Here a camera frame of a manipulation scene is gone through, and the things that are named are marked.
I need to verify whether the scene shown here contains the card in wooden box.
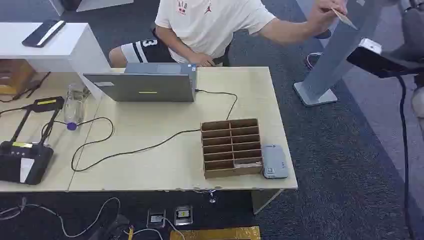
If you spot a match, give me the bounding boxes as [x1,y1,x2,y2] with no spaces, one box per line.
[234,159,263,168]

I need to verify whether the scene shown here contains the yellow floor mat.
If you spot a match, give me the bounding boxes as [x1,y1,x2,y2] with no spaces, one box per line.
[169,226,262,240]

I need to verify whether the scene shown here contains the person's right hand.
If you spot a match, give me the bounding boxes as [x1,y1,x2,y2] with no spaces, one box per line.
[188,52,217,68]

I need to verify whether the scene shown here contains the floor power socket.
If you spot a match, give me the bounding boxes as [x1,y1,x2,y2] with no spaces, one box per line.
[146,208,167,229]
[173,204,194,227]

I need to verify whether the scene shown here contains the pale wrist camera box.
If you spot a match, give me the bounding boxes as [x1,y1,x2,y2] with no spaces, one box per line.
[358,38,383,56]

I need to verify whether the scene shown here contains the person's dark shoe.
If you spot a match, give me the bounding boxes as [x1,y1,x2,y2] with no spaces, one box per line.
[313,29,332,40]

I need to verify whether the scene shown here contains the white table leg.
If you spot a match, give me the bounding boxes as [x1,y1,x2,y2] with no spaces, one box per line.
[251,189,285,216]

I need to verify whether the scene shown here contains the white looped cable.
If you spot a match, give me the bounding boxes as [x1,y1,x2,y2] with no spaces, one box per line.
[305,51,323,71]

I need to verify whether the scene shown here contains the person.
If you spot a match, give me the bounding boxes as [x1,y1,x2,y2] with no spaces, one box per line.
[108,0,349,68]

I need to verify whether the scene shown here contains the black robot foot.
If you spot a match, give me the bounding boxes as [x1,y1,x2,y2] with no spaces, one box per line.
[87,213,131,240]

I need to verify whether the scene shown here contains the grey laptop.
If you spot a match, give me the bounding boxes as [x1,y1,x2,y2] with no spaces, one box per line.
[82,62,198,103]

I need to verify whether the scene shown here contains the pale card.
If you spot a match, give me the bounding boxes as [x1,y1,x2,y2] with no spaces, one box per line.
[331,7,359,31]

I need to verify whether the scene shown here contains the long black cable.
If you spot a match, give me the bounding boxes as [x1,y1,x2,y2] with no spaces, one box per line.
[41,88,239,173]

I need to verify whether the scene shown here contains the brown cardboard box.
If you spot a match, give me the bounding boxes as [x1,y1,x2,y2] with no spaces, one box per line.
[0,58,37,96]

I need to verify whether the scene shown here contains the white cable at sockets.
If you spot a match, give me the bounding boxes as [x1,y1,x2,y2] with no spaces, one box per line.
[123,216,186,240]

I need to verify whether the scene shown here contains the grey metal stand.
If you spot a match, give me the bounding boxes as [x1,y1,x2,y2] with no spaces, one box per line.
[293,0,388,108]

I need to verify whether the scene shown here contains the clear plastic water bottle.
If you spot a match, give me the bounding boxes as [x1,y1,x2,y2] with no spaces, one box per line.
[63,82,91,132]

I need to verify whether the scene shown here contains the black phone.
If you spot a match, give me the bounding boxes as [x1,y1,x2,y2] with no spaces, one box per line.
[21,19,67,48]

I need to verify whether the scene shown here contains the white cabinet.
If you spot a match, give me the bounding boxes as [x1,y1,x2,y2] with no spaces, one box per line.
[0,22,112,100]

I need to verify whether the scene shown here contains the person's left hand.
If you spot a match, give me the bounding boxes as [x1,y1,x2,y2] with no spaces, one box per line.
[307,0,349,33]

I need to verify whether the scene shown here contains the thin black scanner cable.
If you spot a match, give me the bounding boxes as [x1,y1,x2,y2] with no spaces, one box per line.
[0,104,34,117]

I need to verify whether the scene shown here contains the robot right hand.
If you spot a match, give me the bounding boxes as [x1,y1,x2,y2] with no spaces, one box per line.
[346,47,404,79]

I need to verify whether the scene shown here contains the black hanging cable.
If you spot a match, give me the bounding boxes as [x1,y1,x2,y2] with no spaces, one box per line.
[396,75,416,240]

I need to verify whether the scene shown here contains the white floor cable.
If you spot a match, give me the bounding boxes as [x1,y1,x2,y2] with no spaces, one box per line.
[0,197,122,239]

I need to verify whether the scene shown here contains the wooden slotted card box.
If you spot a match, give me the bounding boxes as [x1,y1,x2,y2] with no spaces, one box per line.
[200,118,264,180]

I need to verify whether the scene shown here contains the black straps bundle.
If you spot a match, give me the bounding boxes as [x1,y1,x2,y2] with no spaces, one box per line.
[0,71,52,104]

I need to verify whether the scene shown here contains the black document scanner stand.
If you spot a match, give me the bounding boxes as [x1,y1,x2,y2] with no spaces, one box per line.
[0,96,65,186]

